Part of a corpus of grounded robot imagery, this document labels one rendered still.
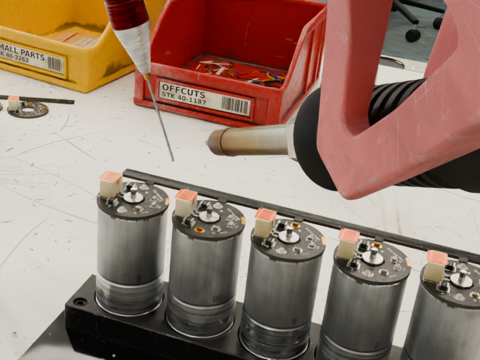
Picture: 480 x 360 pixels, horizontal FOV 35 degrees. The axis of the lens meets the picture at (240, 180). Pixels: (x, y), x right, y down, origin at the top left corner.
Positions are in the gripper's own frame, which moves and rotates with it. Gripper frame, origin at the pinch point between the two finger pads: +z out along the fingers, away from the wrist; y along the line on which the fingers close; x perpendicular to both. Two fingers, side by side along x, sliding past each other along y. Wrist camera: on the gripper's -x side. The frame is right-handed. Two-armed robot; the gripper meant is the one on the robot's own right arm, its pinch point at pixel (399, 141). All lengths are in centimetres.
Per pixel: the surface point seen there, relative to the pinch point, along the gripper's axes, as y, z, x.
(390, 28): -220, 202, -196
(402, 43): -212, 192, -178
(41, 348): 4.9, 15.5, -3.6
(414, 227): -15.3, 18.4, -6.7
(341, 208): -12.6, 19.7, -9.2
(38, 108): -0.7, 27.3, -23.9
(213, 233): -0.3, 9.9, -3.9
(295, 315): -2.4, 10.9, -0.9
